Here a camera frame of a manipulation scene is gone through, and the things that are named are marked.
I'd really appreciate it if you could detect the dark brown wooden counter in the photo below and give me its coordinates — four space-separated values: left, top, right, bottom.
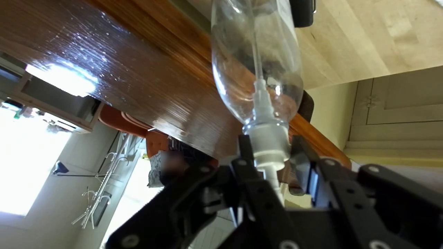
0 0 353 170

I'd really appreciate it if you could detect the black clamp block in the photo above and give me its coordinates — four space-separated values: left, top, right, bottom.
290 0 319 29

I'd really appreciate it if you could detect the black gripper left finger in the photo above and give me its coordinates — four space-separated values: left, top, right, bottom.
104 133 306 249

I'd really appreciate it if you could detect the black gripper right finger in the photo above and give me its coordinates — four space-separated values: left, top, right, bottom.
290 137 443 249

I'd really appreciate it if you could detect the cream panelled door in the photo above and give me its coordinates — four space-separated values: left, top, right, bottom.
345 65 443 164

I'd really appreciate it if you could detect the clear pump bottle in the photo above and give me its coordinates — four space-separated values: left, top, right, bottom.
211 0 305 206

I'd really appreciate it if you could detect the orange chair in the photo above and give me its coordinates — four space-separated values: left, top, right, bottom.
97 104 173 157

